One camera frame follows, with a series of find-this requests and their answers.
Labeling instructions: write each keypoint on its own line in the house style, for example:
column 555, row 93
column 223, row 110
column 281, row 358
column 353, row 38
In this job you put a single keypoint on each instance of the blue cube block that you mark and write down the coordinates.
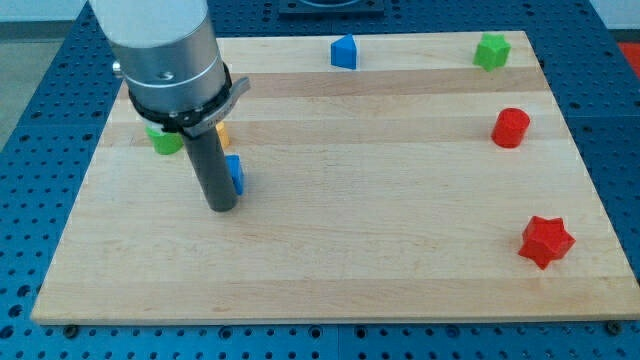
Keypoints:
column 234, row 164

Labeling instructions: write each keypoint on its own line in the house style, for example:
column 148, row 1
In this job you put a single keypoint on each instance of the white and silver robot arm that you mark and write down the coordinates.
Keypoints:
column 167, row 53

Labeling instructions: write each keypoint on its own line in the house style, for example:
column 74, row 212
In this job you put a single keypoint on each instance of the wooden board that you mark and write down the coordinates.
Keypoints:
column 374, row 195

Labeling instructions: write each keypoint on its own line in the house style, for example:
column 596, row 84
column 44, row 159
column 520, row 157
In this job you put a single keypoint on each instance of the yellow block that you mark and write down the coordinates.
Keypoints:
column 223, row 135

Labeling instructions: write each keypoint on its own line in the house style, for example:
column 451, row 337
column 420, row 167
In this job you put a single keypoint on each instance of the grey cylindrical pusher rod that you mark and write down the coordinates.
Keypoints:
column 208, row 160

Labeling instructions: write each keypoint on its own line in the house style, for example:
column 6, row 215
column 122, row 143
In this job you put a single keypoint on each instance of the blue triangular prism block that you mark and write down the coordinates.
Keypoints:
column 344, row 52

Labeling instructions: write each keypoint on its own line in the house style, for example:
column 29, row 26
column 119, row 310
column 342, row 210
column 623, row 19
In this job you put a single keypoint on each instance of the green cylinder block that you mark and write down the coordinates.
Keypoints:
column 164, row 143

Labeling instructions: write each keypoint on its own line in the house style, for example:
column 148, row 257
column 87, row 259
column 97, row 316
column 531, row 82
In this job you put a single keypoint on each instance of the red cylinder block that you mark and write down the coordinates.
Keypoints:
column 510, row 128

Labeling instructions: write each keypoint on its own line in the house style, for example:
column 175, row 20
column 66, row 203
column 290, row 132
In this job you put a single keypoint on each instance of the green star block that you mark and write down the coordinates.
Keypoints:
column 492, row 51

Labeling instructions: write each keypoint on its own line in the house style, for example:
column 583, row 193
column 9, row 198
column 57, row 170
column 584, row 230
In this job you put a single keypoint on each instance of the red star block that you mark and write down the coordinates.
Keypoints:
column 545, row 240

